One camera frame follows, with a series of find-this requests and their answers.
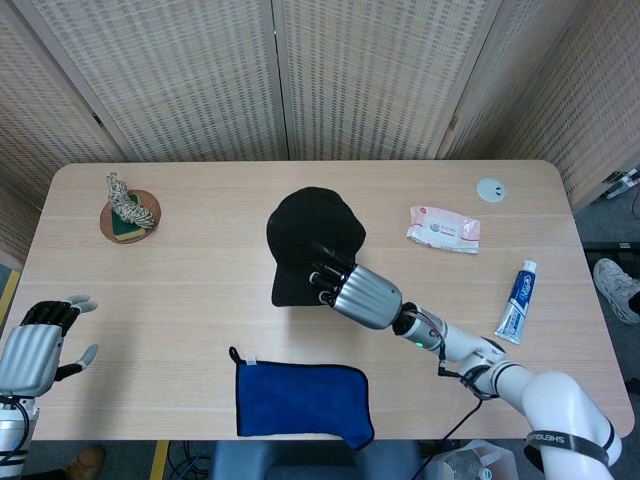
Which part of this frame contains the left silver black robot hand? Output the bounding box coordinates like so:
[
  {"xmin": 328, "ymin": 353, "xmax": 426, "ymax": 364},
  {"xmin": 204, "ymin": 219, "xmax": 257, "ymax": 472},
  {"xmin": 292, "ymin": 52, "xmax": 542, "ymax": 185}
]
[{"xmin": 0, "ymin": 294, "xmax": 100, "ymax": 399}]

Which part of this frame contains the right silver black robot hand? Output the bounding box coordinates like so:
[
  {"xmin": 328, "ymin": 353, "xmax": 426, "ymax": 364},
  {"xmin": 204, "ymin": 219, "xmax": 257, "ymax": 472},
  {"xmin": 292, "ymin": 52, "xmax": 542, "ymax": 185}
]
[{"xmin": 305, "ymin": 242, "xmax": 405, "ymax": 331}]

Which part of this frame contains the black cap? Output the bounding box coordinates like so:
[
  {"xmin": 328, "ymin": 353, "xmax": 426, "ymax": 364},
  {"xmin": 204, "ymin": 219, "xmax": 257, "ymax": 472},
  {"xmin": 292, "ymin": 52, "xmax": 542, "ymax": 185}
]
[{"xmin": 265, "ymin": 186, "xmax": 369, "ymax": 309}]

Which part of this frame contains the blue cloth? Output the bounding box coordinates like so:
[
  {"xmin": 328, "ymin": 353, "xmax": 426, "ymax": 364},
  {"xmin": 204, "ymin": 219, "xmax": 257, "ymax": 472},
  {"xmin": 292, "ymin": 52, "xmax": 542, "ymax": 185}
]
[{"xmin": 228, "ymin": 346, "xmax": 376, "ymax": 451}]

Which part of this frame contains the pink wet wipes pack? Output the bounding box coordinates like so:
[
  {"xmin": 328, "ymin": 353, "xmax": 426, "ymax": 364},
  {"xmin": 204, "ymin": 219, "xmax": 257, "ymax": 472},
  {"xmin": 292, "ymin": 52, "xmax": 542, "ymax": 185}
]
[{"xmin": 405, "ymin": 205, "xmax": 482, "ymax": 255}]

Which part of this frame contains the brown shoe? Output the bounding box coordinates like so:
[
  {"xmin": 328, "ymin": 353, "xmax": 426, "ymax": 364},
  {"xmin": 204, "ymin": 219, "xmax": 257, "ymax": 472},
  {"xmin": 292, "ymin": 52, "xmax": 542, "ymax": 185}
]
[{"xmin": 66, "ymin": 446, "xmax": 106, "ymax": 480}]

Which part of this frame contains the blue white toothpaste tube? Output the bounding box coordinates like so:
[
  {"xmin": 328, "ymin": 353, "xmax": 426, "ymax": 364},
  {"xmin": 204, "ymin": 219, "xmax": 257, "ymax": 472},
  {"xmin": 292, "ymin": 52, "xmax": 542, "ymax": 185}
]
[{"xmin": 494, "ymin": 259, "xmax": 539, "ymax": 346}]

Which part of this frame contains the green yellow sponge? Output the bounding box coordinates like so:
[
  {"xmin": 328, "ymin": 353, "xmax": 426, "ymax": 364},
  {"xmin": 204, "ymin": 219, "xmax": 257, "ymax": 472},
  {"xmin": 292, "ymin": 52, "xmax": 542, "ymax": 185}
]
[{"xmin": 110, "ymin": 194, "xmax": 151, "ymax": 237}]

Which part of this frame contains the wooden coaster with ornament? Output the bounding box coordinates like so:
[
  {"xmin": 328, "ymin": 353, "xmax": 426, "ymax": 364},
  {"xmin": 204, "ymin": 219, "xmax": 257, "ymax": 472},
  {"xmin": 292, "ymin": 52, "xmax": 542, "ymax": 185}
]
[{"xmin": 99, "ymin": 190, "xmax": 163, "ymax": 245}]

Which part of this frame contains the clear plastic bag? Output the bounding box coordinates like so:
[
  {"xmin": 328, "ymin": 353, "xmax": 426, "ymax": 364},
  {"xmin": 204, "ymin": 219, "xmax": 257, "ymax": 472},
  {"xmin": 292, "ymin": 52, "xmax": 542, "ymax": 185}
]
[{"xmin": 424, "ymin": 439, "xmax": 519, "ymax": 480}]

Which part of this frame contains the white sneaker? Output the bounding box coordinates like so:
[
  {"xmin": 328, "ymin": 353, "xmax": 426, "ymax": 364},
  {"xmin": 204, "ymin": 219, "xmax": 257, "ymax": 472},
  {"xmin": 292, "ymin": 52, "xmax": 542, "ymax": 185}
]
[{"xmin": 593, "ymin": 258, "xmax": 640, "ymax": 325}]

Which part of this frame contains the woven folding screen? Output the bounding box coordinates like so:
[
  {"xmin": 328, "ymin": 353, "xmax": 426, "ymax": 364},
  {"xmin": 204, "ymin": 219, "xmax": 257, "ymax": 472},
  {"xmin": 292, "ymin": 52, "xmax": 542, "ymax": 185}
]
[{"xmin": 0, "ymin": 0, "xmax": 640, "ymax": 266}]

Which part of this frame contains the white power strip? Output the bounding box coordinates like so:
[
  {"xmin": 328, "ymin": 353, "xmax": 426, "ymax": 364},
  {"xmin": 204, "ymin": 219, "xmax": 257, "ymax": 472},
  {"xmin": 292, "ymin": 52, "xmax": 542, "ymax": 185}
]
[{"xmin": 606, "ymin": 168, "xmax": 640, "ymax": 200}]

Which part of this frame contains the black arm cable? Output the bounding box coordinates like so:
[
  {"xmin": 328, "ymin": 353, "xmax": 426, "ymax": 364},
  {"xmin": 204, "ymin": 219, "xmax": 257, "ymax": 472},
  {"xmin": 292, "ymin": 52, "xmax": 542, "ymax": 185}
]
[{"xmin": 418, "ymin": 319, "xmax": 501, "ymax": 480}]

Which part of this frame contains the white round cable grommet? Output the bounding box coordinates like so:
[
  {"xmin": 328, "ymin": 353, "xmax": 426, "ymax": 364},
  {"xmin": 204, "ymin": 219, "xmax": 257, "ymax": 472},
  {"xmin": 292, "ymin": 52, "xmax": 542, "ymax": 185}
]
[{"xmin": 476, "ymin": 178, "xmax": 507, "ymax": 204}]

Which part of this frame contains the twisted rope bundle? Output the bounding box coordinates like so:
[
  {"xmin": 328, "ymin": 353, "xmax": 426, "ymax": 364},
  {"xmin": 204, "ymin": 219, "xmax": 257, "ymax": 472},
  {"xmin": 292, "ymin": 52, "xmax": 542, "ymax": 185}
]
[{"xmin": 104, "ymin": 172, "xmax": 153, "ymax": 230}]

